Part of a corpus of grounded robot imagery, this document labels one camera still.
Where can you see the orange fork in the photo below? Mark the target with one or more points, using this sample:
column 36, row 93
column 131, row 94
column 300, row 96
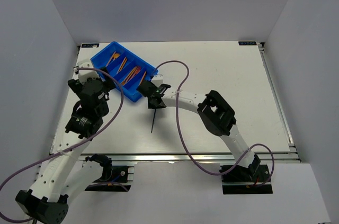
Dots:
column 132, row 74

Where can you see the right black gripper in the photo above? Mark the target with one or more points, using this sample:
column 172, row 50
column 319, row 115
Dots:
column 150, row 106

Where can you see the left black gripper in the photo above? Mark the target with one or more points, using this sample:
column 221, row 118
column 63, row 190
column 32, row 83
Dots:
column 107, row 83

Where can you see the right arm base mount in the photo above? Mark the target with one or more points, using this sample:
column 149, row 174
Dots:
column 240, row 182

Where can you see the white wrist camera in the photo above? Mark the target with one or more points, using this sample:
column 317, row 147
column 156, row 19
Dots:
column 83, row 72
column 157, row 80

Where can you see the right table logo sticker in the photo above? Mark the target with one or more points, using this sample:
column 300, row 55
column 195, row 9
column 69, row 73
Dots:
column 247, row 43

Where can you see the dark green chopstick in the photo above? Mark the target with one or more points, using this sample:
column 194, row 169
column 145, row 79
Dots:
column 153, row 121

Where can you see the red-orange plastic fork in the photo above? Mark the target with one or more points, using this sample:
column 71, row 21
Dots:
column 135, row 71

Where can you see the orange chopstick crossing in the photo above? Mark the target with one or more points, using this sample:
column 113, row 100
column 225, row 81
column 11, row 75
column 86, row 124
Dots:
column 121, row 65

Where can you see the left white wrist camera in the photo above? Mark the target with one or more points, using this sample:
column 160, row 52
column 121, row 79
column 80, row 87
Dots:
column 83, row 72

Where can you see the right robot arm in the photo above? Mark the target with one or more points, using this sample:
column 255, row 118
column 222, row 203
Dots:
column 216, row 114

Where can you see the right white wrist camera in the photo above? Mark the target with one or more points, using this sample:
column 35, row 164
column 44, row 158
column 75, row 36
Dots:
column 157, row 80

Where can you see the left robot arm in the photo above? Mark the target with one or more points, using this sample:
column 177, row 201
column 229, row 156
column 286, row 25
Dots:
column 49, row 197

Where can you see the red-orange chopstick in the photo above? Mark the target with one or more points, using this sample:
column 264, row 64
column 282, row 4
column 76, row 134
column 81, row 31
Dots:
column 143, row 77

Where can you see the blue divided plastic tray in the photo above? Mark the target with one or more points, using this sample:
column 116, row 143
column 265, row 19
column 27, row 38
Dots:
column 122, row 66

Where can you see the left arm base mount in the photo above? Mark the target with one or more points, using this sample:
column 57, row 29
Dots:
column 114, row 177

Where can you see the orange spoon small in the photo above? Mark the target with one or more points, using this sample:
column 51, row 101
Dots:
column 116, row 55

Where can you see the orange spoon large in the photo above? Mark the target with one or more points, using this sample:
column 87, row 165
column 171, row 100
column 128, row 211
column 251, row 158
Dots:
column 109, row 60

